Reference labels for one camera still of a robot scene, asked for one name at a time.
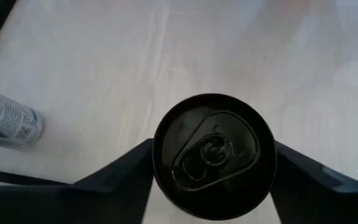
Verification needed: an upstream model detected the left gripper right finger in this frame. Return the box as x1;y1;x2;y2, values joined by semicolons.
269;139;358;224

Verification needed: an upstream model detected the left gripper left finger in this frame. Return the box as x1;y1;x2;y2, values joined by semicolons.
0;138;155;224

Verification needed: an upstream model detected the silver and blue slim can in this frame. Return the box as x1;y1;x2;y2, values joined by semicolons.
0;84;45;149

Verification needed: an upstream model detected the white can with black top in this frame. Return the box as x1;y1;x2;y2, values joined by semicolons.
152;92;278;221

